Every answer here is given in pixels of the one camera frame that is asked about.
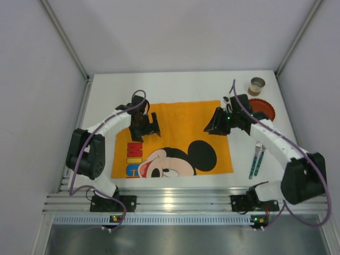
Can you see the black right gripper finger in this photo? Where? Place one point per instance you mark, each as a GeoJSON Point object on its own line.
{"type": "Point", "coordinates": [225, 126]}
{"type": "Point", "coordinates": [217, 123]}

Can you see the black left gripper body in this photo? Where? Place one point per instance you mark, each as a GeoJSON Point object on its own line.
{"type": "Point", "coordinates": [148, 127]}

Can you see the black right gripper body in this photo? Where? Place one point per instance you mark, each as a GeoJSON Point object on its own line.
{"type": "Point", "coordinates": [221, 121]}

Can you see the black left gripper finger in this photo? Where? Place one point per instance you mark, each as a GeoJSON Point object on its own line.
{"type": "Point", "coordinates": [136, 134]}
{"type": "Point", "coordinates": [152, 127]}

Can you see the orange cartoon mouse towel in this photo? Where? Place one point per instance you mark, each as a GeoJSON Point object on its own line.
{"type": "Point", "coordinates": [181, 149]}

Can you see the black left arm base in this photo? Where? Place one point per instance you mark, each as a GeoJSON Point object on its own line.
{"type": "Point", "coordinates": [104, 205]}

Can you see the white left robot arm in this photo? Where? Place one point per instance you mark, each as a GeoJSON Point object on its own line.
{"type": "Point", "coordinates": [86, 155]}

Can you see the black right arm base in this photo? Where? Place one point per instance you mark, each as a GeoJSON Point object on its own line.
{"type": "Point", "coordinates": [242, 204]}

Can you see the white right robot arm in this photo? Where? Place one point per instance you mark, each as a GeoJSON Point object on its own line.
{"type": "Point", "coordinates": [304, 173]}

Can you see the red round plate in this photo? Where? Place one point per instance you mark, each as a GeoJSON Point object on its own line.
{"type": "Point", "coordinates": [263, 106]}

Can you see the metal cup brown base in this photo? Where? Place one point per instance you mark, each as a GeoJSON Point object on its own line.
{"type": "Point", "coordinates": [256, 86]}

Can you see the fork with teal handle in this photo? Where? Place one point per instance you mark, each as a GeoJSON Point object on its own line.
{"type": "Point", "coordinates": [257, 152]}

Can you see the aluminium mounting rail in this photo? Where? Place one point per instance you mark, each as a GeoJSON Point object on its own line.
{"type": "Point", "coordinates": [167, 200]}

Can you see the slotted grey cable duct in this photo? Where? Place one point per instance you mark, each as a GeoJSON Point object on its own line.
{"type": "Point", "coordinates": [153, 219]}

